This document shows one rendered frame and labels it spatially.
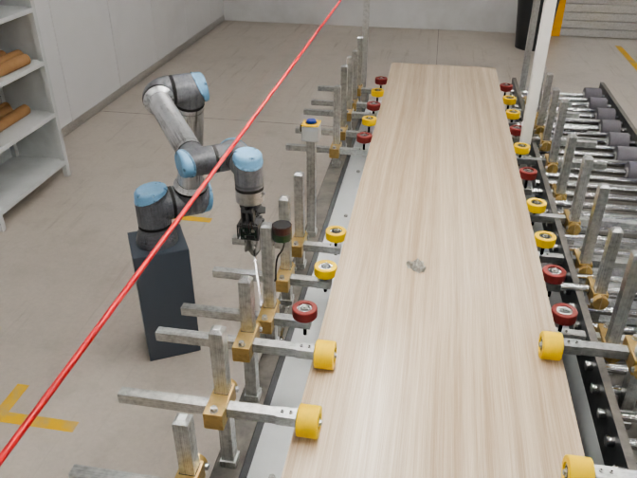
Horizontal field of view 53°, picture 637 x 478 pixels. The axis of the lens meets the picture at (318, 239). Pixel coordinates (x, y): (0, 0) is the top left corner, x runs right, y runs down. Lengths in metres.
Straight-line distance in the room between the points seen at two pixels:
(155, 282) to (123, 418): 0.62
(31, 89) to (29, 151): 0.51
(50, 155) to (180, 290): 2.53
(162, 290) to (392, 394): 1.57
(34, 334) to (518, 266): 2.46
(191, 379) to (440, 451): 1.75
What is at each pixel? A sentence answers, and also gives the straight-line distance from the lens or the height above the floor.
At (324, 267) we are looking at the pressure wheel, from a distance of 2.24.
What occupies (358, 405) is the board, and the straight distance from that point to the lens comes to 1.74.
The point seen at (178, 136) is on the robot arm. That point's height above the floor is 1.35.
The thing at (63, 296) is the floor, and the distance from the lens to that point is 3.91.
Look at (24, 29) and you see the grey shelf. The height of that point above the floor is 1.10.
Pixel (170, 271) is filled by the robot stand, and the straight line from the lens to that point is 3.02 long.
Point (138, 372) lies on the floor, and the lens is 3.27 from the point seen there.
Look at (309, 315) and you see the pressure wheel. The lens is 2.02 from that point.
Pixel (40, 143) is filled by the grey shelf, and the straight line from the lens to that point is 5.38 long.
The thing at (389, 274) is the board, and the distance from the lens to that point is 2.23.
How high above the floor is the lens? 2.14
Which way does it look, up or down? 31 degrees down
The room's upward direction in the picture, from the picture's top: straight up
